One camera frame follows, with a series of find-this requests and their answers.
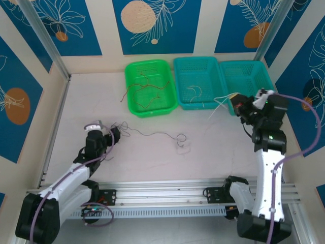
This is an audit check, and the grey slotted cable duct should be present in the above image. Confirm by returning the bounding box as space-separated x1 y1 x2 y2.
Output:
68 205 226 220

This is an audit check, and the aluminium frame post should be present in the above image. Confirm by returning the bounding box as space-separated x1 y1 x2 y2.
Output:
255 0 303 62
19 0 72 82

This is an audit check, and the teal plastic basket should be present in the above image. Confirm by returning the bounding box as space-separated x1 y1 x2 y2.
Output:
173 56 228 111
219 60 280 116

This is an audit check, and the green plastic basket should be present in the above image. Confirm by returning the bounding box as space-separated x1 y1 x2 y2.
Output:
124 59 178 119

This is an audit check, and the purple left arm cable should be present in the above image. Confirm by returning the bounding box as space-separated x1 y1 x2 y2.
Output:
29 121 115 244

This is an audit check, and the dark thin cable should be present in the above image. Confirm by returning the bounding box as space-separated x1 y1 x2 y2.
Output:
104 121 132 162
125 126 188 148

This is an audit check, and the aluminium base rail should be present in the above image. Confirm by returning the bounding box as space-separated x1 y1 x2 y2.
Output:
25 179 298 208

